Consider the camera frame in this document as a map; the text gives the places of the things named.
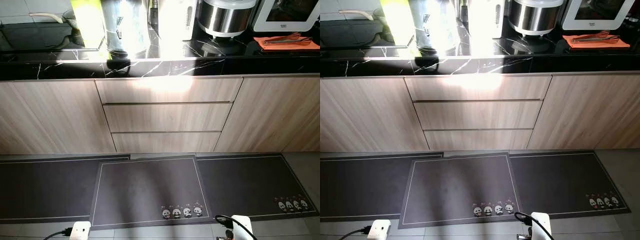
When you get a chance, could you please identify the yellow-green cutting board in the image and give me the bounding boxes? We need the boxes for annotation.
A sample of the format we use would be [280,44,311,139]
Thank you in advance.
[70,0,107,51]
[380,0,417,48]

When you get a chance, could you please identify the black induction hob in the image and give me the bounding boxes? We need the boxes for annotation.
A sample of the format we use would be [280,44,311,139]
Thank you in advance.
[320,20,413,50]
[0,22,103,52]

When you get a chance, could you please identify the small grey panda floor mat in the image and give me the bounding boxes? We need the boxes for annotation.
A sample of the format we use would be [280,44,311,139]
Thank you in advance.
[398,152,524,229]
[89,155,214,230]

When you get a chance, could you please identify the long grey panda floor mat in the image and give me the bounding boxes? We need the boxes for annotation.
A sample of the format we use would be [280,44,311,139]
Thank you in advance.
[0,152,319,224]
[320,150,632,221]

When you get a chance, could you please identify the white electric kettle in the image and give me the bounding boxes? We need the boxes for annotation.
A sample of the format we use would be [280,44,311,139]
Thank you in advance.
[467,0,507,41]
[158,0,199,42]

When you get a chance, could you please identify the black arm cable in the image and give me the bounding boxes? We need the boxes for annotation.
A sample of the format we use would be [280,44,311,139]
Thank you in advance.
[514,212,551,240]
[339,226,372,240]
[215,214,251,240]
[42,227,75,240]

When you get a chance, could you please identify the silver rice cooker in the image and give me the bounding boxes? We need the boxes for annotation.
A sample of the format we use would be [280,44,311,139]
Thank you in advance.
[508,0,565,37]
[197,0,259,39]

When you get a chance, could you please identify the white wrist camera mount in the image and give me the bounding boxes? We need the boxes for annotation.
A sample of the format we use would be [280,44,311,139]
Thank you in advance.
[69,221,92,240]
[232,215,254,240]
[530,212,553,240]
[367,219,392,240]

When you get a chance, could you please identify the metal kitchen tongs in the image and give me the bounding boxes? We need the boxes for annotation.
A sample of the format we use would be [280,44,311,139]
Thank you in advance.
[262,32,312,47]
[571,30,621,44]

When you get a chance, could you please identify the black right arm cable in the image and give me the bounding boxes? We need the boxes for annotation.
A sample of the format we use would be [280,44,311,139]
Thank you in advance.
[514,212,551,240]
[215,214,251,240]

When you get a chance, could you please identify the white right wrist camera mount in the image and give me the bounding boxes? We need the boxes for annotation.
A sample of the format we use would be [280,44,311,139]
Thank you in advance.
[232,215,254,240]
[530,212,553,240]

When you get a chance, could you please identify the light wood drawer front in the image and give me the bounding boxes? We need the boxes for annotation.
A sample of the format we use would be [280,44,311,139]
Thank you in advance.
[95,77,244,105]
[404,75,552,102]
[423,129,534,151]
[110,132,224,154]
[102,103,234,134]
[413,100,543,131]

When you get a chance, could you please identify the orange silicone mat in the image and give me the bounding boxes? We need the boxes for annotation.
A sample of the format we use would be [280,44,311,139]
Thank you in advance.
[253,36,321,52]
[562,34,631,50]

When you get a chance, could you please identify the steel kettle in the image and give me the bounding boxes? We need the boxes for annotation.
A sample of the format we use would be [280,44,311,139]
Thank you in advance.
[101,0,151,56]
[411,0,461,55]

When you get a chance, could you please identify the light wood cabinet door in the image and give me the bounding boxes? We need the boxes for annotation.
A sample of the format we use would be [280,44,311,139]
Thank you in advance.
[526,73,640,150]
[0,79,117,155]
[214,75,321,153]
[320,77,430,153]

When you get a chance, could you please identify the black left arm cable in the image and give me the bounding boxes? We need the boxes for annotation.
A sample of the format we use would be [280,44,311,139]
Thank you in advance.
[42,227,75,240]
[339,226,372,240]

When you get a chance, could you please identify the white appliance with screen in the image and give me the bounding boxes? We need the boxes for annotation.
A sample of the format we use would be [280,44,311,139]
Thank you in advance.
[560,0,636,32]
[251,0,321,33]

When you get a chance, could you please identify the pan with beige handle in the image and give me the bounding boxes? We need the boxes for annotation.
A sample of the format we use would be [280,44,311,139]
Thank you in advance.
[28,9,81,32]
[338,7,388,28]

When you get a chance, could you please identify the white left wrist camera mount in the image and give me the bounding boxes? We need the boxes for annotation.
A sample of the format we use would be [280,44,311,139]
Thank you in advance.
[69,221,92,240]
[367,219,392,240]

